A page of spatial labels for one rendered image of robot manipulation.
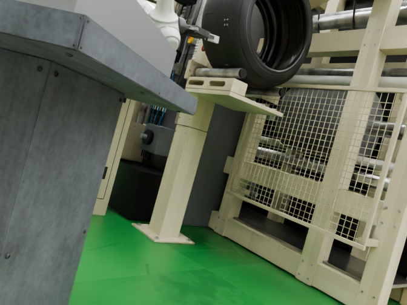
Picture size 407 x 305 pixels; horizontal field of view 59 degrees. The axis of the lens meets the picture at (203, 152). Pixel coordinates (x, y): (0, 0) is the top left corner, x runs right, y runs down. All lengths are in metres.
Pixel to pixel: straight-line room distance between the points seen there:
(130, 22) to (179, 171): 1.40
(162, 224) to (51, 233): 1.32
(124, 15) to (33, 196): 0.32
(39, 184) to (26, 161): 0.06
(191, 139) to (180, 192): 0.30
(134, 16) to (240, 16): 1.05
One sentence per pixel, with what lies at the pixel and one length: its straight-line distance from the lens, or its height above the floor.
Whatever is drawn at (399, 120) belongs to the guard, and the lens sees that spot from 1.71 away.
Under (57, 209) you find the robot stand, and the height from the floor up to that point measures 0.37.
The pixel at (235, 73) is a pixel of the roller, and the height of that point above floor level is 0.89.
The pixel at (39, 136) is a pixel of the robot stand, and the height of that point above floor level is 0.50.
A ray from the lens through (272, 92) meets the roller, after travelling 1.86.
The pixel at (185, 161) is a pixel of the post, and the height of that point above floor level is 0.43.
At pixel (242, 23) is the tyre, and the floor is 1.09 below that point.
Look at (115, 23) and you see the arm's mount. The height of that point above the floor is 0.69.
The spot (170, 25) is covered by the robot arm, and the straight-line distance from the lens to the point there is 1.32.
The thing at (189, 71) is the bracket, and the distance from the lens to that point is 1.88.
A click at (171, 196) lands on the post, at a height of 0.23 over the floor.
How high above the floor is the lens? 0.55
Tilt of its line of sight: 1 degrees down
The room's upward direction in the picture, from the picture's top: 15 degrees clockwise
